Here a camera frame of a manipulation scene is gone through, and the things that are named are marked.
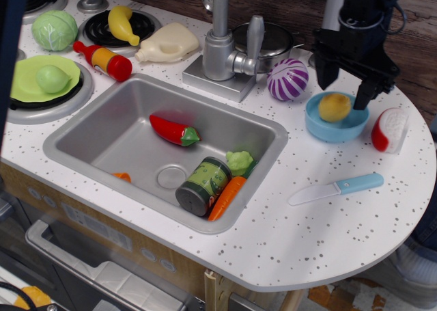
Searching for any back left stove burner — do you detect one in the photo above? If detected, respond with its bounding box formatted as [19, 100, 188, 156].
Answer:
[23, 0, 68, 25]

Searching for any red toy chili pepper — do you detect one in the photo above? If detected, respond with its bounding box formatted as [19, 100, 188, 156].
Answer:
[149, 115, 201, 147]

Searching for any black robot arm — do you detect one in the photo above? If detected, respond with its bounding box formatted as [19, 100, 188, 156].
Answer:
[313, 0, 406, 110]

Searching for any grey left stove knob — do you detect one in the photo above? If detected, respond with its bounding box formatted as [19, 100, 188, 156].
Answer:
[16, 49, 27, 61]

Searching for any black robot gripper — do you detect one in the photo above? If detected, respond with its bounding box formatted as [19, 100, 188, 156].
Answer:
[315, 27, 400, 110]

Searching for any grey toy sink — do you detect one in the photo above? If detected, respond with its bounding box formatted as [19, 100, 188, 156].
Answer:
[43, 74, 288, 234]

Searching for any orange toy carrot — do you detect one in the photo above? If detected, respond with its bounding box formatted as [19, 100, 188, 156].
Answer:
[208, 176, 246, 221]

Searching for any purple white toy onion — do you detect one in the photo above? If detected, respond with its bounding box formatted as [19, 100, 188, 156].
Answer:
[267, 58, 309, 101]

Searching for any back right stove burner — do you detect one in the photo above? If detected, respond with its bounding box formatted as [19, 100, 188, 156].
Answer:
[78, 10, 162, 57]

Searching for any small orange toy piece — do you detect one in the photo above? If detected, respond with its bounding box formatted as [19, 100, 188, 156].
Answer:
[112, 172, 131, 183]

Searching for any silver toy faucet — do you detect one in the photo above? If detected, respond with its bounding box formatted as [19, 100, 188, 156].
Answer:
[182, 0, 265, 103]

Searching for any green labelled toy can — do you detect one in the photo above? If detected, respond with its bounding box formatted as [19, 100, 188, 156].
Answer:
[175, 157, 232, 217]

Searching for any white post with base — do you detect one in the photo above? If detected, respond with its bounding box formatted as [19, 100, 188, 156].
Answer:
[308, 0, 344, 70]

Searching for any light green toy broccoli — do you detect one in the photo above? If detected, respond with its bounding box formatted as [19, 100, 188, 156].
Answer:
[225, 151, 254, 176]

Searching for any front left stove burner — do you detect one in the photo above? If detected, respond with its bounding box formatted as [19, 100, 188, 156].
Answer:
[6, 62, 94, 125]

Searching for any grey stove knob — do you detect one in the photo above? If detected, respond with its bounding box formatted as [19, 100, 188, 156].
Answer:
[76, 0, 109, 14]
[16, 49, 27, 61]

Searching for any silver metal pot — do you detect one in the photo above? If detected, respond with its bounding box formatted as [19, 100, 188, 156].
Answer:
[232, 23, 294, 73]

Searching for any green toy cabbage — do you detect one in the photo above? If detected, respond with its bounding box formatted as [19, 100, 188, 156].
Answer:
[31, 10, 78, 51]

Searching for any yellow toy corn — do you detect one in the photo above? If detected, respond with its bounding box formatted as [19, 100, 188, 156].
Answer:
[318, 93, 352, 122]

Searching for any cream toy jug bottle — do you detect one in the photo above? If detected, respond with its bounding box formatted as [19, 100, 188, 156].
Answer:
[135, 23, 199, 62]

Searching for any yellow toy squash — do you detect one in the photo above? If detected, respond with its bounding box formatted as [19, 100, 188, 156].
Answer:
[108, 5, 140, 46]

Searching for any toy oven door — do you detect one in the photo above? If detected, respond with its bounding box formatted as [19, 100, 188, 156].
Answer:
[25, 220, 206, 310]

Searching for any pale green toy fruit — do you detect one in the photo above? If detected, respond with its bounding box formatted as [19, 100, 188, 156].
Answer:
[35, 65, 73, 94]

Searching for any blue handled toy knife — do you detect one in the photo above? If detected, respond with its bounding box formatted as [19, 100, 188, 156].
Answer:
[287, 173, 384, 206]

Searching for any lime green plate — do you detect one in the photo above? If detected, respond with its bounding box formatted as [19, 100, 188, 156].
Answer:
[10, 55, 81, 103]

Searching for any stove burner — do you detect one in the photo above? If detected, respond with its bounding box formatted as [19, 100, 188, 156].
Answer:
[78, 10, 162, 57]
[6, 62, 94, 125]
[23, 0, 68, 25]

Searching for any red white toy sushi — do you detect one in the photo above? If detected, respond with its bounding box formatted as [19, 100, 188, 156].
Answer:
[371, 108, 408, 154]

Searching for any blue plastic bowl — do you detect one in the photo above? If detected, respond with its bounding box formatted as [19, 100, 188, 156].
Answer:
[305, 92, 370, 143]

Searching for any red toy ketchup bottle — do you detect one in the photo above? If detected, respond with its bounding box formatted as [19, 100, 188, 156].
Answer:
[72, 41, 132, 81]

